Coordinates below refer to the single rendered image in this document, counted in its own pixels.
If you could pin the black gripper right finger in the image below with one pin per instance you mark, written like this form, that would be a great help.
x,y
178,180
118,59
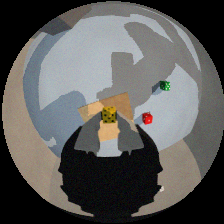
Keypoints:
x,y
136,141

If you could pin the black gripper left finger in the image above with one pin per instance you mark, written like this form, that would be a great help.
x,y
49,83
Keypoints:
x,y
83,140

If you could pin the red die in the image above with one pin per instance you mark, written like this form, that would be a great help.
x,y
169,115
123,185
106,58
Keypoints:
x,y
147,118

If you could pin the green die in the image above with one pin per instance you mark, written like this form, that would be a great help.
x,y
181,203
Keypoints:
x,y
165,85

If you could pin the tan mat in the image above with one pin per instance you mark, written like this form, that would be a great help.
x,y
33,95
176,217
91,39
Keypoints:
x,y
122,104

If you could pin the yellow die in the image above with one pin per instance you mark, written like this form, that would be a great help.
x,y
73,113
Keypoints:
x,y
108,115

